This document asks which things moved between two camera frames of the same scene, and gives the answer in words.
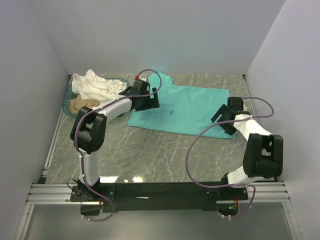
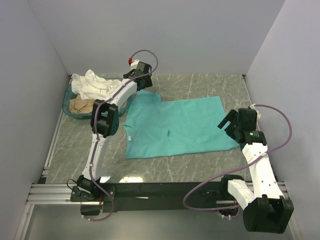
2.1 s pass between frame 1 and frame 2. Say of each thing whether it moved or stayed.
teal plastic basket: stayed
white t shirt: stayed
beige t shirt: stayed
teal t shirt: moved
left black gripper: moved
